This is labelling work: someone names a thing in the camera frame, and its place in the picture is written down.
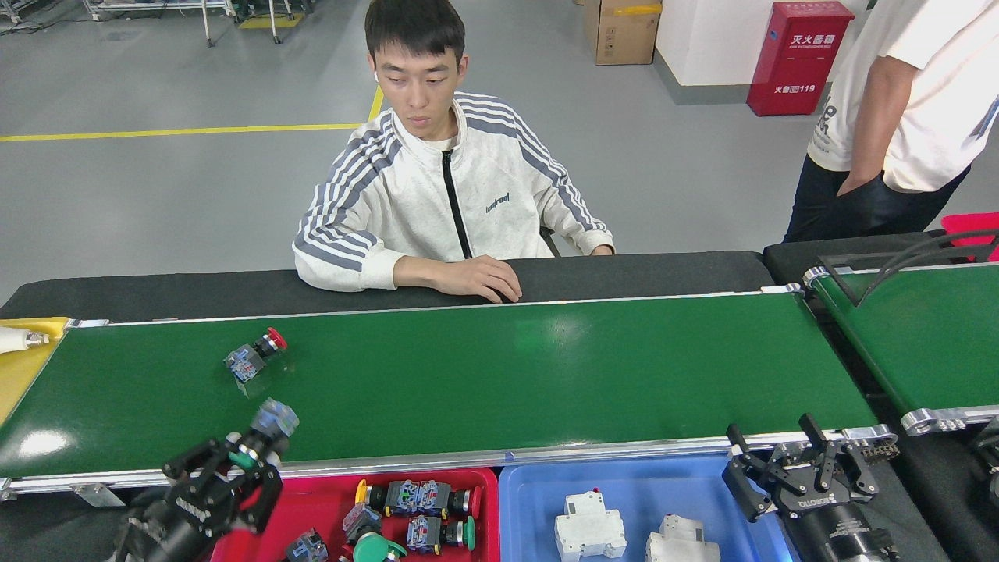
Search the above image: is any seated person's right hand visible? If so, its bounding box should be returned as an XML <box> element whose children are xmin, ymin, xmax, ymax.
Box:
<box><xmin>425</xmin><ymin>254</ymin><xmax>524</xmax><ymax>304</ymax></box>

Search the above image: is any green conveyor belt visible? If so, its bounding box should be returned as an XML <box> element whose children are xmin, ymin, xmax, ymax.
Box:
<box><xmin>0</xmin><ymin>285</ymin><xmax>898</xmax><ymax>500</ymax></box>
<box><xmin>802</xmin><ymin>258</ymin><xmax>999</xmax><ymax>436</ymax></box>

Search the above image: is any cardboard box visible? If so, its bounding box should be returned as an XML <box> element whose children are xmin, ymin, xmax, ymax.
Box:
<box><xmin>584</xmin><ymin>0</ymin><xmax>663</xmax><ymax>66</ymax></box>

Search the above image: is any seated person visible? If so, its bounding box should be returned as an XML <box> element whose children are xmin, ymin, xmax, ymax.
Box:
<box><xmin>292</xmin><ymin>0</ymin><xmax>616</xmax><ymax>293</ymax></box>

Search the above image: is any red plastic tray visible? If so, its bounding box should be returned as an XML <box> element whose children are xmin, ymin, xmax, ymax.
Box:
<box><xmin>209</xmin><ymin>467</ymin><xmax>500</xmax><ymax>562</ymax></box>

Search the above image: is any black cable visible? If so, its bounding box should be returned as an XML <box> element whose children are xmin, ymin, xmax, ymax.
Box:
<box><xmin>859</xmin><ymin>229</ymin><xmax>999</xmax><ymax>301</ymax></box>

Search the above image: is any standing person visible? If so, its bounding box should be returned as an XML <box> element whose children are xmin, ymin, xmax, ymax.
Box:
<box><xmin>783</xmin><ymin>0</ymin><xmax>999</xmax><ymax>243</ymax></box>

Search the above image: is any black drive chain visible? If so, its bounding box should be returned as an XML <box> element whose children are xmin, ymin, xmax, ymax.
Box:
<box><xmin>847</xmin><ymin>436</ymin><xmax>901</xmax><ymax>463</ymax></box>

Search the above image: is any yellow mushroom push button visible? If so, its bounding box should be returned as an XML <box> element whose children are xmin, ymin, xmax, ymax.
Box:
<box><xmin>354</xmin><ymin>478</ymin><xmax>424</xmax><ymax>519</ymax></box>

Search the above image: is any red fire extinguisher cabinet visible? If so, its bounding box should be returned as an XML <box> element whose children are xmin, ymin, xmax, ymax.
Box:
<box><xmin>746</xmin><ymin>0</ymin><xmax>855</xmax><ymax>118</ymax></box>

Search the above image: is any black conveyor motor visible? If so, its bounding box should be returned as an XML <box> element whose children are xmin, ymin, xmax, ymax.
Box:
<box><xmin>972</xmin><ymin>418</ymin><xmax>999</xmax><ymax>504</ymax></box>

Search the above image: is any black bracket frame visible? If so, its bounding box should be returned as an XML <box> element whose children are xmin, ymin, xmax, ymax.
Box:
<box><xmin>818</xmin><ymin>248</ymin><xmax>999</xmax><ymax>307</ymax></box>

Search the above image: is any white light bulb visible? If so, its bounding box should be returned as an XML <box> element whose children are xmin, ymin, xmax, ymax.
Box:
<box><xmin>0</xmin><ymin>326</ymin><xmax>52</xmax><ymax>354</ymax></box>

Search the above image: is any metal frame rack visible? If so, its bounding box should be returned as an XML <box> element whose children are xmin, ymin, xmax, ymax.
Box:
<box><xmin>234</xmin><ymin>0</ymin><xmax>297</xmax><ymax>44</ymax></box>
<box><xmin>82</xmin><ymin>0</ymin><xmax>235</xmax><ymax>48</ymax></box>

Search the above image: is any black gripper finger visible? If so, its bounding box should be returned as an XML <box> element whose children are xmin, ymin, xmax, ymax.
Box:
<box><xmin>796</xmin><ymin>413</ymin><xmax>880</xmax><ymax>502</ymax></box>
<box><xmin>721</xmin><ymin>423</ymin><xmax>805</xmax><ymax>523</ymax></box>
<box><xmin>162</xmin><ymin>439</ymin><xmax>243</xmax><ymax>500</ymax></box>
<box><xmin>226</xmin><ymin>461</ymin><xmax>284</xmax><ymax>536</ymax></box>

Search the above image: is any blue plastic tray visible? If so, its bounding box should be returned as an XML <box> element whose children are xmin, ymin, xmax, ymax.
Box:
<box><xmin>498</xmin><ymin>455</ymin><xmax>789</xmax><ymax>562</ymax></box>

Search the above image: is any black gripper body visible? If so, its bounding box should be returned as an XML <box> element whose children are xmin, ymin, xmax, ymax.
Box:
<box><xmin>777</xmin><ymin>496</ymin><xmax>898</xmax><ymax>562</ymax></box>
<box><xmin>117</xmin><ymin>488</ymin><xmax>235</xmax><ymax>562</ymax></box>

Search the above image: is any yellow plastic tray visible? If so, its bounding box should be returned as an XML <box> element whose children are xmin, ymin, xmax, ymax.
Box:
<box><xmin>0</xmin><ymin>316</ymin><xmax>71</xmax><ymax>426</ymax></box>

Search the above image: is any white circuit breaker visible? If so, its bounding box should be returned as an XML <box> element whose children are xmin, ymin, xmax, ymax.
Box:
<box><xmin>554</xmin><ymin>488</ymin><xmax>628</xmax><ymax>562</ymax></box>
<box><xmin>645</xmin><ymin>513</ymin><xmax>721</xmax><ymax>562</ymax></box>

